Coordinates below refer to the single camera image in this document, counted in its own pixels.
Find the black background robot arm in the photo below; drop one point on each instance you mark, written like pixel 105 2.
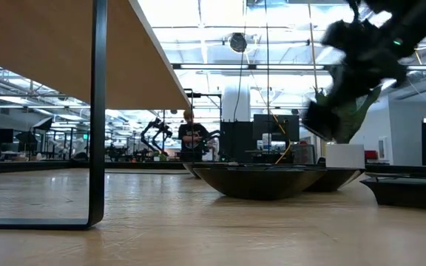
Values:
pixel 160 125

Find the long ceiling light bar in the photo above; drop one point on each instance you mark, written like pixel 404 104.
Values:
pixel 216 67

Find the grey bin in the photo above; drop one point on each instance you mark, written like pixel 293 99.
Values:
pixel 303 154

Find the green snake plant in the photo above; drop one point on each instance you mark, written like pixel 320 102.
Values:
pixel 350 122

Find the black leaf-shaped mini plate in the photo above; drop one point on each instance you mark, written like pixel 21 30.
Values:
pixel 342 179
pixel 257 184

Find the black square mini plate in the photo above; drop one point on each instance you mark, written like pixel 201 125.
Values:
pixel 409 194

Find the white round plant pot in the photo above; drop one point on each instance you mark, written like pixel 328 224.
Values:
pixel 346 157

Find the person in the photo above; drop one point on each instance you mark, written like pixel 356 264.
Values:
pixel 192 136

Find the black cabinet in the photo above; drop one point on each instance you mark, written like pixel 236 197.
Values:
pixel 235 142

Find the black wavy-rim mini plate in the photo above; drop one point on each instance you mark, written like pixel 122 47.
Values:
pixel 202 170
pixel 320 120

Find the black metal rack frame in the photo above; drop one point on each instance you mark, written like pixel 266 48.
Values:
pixel 194 95

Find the red box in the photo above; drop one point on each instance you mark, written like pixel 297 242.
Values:
pixel 371 155

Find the black aluminium table frame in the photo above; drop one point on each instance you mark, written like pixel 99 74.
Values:
pixel 32 167

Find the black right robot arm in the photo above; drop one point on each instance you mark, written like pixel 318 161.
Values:
pixel 420 22

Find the wooden shelf black metal legs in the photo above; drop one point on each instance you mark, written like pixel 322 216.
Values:
pixel 50 48

